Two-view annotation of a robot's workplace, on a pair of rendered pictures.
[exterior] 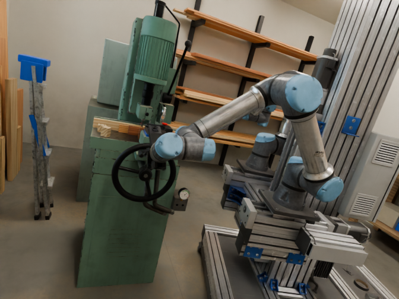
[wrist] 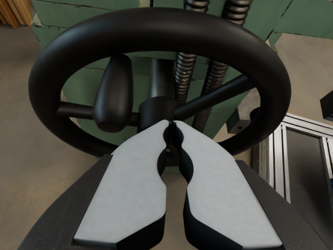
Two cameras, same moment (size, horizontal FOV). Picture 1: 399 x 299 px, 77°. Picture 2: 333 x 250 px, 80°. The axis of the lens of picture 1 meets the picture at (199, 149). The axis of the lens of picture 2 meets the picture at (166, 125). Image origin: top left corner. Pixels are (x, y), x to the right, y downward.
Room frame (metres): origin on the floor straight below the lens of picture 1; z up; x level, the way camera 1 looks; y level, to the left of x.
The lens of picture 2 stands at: (0.94, 0.18, 1.03)
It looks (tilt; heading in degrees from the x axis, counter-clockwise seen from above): 59 degrees down; 10
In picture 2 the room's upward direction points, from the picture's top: 15 degrees clockwise
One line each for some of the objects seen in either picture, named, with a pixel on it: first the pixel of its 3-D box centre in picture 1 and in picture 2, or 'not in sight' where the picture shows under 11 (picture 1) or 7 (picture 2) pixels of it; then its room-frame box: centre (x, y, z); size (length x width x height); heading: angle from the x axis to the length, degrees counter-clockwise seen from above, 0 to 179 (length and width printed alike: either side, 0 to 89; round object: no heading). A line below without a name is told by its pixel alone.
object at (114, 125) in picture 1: (149, 131); not in sight; (1.42, 0.31, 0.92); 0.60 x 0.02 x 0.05; 113
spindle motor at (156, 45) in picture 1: (155, 53); not in sight; (1.38, 0.35, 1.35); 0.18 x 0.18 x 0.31
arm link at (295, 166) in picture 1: (300, 171); not in sight; (1.13, -0.48, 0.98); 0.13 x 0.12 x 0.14; 22
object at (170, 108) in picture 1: (164, 113); not in sight; (1.61, 0.27, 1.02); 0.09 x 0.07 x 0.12; 113
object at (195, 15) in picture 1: (249, 98); not in sight; (3.93, -0.54, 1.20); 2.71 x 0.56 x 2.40; 114
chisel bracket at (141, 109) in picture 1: (143, 112); not in sight; (1.40, 0.35, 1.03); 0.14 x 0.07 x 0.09; 23
